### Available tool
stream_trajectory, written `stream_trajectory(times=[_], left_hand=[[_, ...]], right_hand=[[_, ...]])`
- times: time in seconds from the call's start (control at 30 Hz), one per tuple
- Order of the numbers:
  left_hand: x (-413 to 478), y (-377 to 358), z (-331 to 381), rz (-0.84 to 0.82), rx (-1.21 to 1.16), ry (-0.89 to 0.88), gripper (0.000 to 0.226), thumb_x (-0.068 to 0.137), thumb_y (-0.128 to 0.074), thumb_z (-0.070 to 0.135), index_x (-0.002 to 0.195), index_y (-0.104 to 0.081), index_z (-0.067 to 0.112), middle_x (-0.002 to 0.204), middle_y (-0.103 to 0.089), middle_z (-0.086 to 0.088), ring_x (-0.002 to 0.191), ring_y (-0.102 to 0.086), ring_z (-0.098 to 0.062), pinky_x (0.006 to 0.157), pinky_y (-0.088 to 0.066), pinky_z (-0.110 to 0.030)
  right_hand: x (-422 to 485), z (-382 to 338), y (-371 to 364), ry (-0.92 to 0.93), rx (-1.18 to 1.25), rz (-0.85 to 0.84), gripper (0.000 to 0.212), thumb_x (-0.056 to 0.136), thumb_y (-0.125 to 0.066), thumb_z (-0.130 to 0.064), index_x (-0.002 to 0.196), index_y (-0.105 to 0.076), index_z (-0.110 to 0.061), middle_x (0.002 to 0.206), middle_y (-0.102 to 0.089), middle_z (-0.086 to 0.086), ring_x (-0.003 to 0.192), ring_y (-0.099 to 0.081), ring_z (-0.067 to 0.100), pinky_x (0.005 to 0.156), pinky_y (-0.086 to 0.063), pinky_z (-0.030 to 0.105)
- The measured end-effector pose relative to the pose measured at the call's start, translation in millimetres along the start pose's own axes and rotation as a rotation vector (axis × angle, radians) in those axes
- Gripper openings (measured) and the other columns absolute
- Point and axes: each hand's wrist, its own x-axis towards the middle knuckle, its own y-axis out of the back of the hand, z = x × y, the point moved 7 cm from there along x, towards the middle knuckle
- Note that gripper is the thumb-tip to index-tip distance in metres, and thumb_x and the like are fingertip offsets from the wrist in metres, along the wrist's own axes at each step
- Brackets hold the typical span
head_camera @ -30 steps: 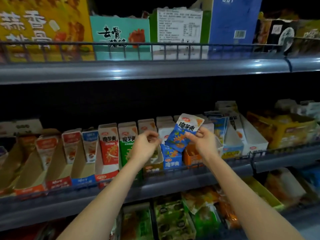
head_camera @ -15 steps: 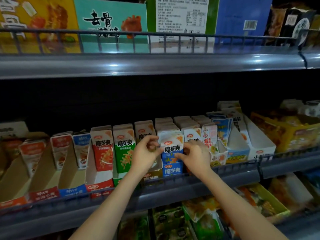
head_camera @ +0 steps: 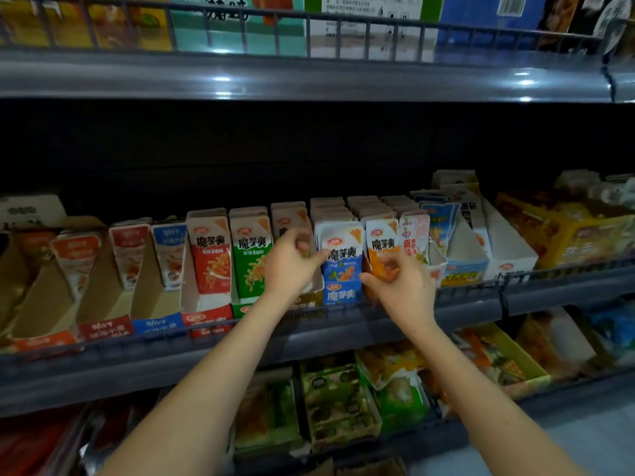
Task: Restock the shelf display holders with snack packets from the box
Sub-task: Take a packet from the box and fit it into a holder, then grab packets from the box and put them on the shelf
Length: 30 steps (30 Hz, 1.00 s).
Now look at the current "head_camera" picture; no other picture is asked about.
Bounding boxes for white blue snack bags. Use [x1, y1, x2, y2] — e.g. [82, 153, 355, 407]
[590, 300, 635, 363]

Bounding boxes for person's left hand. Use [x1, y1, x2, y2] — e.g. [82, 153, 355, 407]
[260, 227, 331, 311]

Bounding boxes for lime green display tray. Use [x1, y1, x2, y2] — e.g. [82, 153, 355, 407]
[461, 322, 552, 401]

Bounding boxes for grey metal store shelf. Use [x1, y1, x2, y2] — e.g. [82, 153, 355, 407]
[0, 0, 635, 476]

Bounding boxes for row of snack display cartons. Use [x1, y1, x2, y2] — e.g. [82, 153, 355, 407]
[0, 171, 542, 353]

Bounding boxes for white label carton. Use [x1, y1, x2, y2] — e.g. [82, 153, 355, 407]
[306, 0, 443, 63]

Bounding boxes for person's right hand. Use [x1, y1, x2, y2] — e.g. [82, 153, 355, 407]
[359, 247, 440, 333]

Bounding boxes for orange yellow printed carton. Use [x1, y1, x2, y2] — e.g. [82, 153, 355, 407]
[0, 0, 175, 50]

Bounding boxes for pile of red snack packets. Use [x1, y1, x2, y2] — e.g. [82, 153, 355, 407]
[0, 406, 81, 476]

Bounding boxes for blue printed carton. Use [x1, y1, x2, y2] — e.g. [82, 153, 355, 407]
[437, 0, 552, 50]

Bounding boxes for yellow display carton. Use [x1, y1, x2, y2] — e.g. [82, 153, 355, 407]
[496, 191, 635, 268]

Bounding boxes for dark printed carton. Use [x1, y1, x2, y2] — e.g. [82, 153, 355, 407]
[544, 0, 635, 50]

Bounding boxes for green printed carton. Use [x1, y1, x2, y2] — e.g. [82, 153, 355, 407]
[169, 0, 309, 56]

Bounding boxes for person's left forearm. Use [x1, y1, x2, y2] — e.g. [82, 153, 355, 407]
[99, 297, 299, 476]

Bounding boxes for handful of blue snack packets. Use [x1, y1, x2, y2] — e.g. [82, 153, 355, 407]
[319, 223, 364, 284]

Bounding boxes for person's right forearm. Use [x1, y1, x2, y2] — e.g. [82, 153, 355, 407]
[407, 322, 591, 476]

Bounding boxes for pile of orange yellow packets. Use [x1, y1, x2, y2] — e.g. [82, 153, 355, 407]
[355, 327, 517, 407]

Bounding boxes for green snack packets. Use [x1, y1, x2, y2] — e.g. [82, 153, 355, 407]
[377, 376, 430, 427]

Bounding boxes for green orange display carton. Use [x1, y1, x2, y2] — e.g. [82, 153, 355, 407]
[233, 370, 302, 454]

